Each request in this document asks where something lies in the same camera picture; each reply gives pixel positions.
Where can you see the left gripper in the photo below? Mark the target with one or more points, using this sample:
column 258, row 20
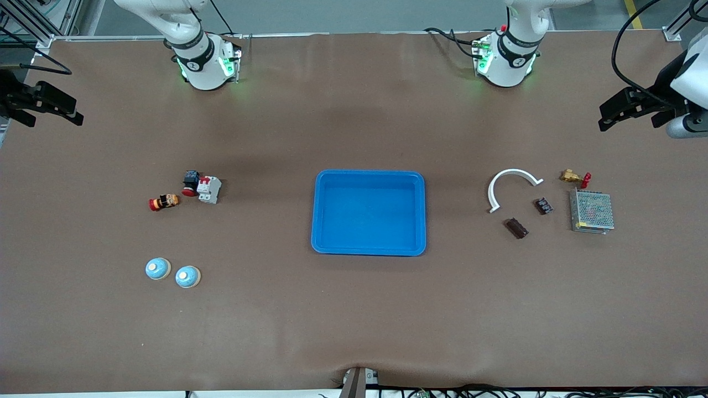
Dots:
column 661, row 88

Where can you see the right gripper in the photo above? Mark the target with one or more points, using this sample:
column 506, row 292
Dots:
column 11, row 93

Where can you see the dark brown electrolytic capacitor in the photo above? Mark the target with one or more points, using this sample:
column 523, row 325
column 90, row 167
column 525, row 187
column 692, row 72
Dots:
column 543, row 206
column 516, row 228

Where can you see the blue dome bell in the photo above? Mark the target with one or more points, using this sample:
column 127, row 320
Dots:
column 157, row 268
column 187, row 277

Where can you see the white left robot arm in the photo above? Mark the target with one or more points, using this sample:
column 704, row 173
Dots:
column 506, row 66

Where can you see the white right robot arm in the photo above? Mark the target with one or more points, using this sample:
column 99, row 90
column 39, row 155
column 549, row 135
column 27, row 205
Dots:
column 204, row 66

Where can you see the blue plastic tray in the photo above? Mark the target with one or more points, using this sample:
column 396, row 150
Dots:
column 368, row 215

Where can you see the metal mesh power supply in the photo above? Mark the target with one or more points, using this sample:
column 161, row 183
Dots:
column 592, row 210

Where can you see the red emergency stop button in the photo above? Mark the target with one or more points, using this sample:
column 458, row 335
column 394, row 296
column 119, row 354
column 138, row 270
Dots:
column 191, row 179

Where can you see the white curved plastic strip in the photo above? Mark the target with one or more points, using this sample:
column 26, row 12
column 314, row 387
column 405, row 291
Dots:
column 492, row 193

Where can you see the white circuit breaker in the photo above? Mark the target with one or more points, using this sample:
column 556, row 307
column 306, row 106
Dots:
column 209, row 189

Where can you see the brown table mat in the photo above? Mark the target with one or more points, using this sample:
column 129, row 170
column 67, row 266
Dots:
column 354, row 309

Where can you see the aluminium frame profile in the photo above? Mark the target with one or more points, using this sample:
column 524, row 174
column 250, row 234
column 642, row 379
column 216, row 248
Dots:
column 44, row 37
column 672, row 34

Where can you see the orange red pushbutton switch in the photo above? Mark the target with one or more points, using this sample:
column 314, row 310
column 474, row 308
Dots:
column 165, row 202

